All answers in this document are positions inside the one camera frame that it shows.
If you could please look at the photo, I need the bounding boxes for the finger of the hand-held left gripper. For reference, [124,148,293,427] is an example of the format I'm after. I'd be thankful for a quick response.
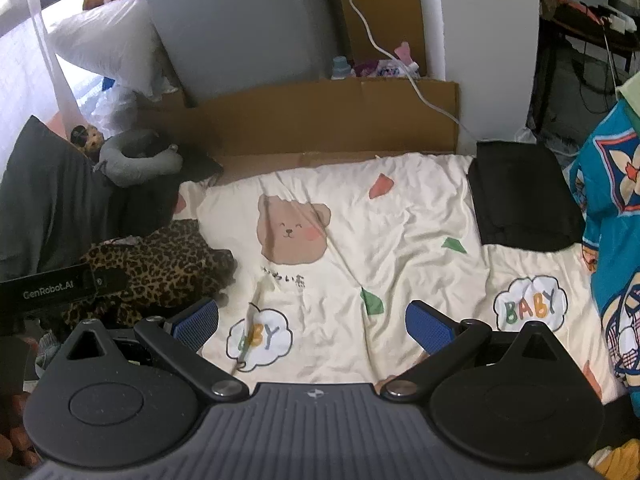
[95,269,127,295]

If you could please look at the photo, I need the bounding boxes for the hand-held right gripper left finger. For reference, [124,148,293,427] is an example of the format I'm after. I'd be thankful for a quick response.
[60,297,250,403]

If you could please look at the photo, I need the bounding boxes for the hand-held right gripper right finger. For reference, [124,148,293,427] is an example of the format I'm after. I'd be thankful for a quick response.
[379,300,573,403]

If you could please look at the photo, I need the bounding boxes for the leopard print garment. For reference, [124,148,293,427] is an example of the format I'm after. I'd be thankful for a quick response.
[62,220,238,341]

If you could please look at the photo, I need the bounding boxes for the dark grey pillow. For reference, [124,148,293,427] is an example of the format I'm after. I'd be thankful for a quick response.
[0,115,181,283]

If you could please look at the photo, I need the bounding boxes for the cream printed blanket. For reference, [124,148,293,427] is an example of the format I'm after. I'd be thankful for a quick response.
[172,152,626,406]

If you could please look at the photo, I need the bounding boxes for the grey plush toy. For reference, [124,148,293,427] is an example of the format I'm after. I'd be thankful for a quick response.
[94,129,183,188]

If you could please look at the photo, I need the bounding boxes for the small brown plush toy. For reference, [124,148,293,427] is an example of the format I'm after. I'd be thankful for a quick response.
[70,124,107,161]

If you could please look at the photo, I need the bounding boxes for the folded black garment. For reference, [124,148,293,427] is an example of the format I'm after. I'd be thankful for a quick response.
[467,140,587,253]

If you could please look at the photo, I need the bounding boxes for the clear plastic bag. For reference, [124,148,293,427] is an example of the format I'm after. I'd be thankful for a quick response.
[75,77,143,133]

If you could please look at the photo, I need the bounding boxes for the teal printed cloth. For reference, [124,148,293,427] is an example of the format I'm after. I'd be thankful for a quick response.
[570,95,640,403]

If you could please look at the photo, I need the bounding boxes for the flat cardboard sheet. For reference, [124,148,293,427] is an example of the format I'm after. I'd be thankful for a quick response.
[135,77,461,183]

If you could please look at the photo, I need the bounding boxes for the white fabric strip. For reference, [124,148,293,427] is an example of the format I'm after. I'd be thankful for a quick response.
[24,0,83,138]

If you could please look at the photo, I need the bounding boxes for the yellow cloth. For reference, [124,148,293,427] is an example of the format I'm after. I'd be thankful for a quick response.
[595,439,640,480]

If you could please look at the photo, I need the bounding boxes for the white pillow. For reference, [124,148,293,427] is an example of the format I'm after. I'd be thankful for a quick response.
[47,0,168,98]

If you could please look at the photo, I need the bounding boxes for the pink packets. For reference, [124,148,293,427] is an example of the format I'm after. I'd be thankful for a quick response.
[352,42,421,79]

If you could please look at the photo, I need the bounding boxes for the grey plastic-wrapped mattress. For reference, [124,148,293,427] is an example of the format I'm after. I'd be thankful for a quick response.
[130,0,353,108]

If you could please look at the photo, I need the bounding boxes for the pale green cloth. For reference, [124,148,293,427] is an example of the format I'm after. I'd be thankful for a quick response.
[616,77,640,111]

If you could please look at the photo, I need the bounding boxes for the tall cardboard box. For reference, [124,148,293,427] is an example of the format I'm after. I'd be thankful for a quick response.
[322,0,418,78]

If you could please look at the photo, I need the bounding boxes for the dark desk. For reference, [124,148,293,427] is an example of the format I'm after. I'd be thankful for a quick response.
[540,0,640,61]

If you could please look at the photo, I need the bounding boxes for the white cable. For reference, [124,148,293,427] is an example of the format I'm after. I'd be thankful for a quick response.
[332,0,478,143]

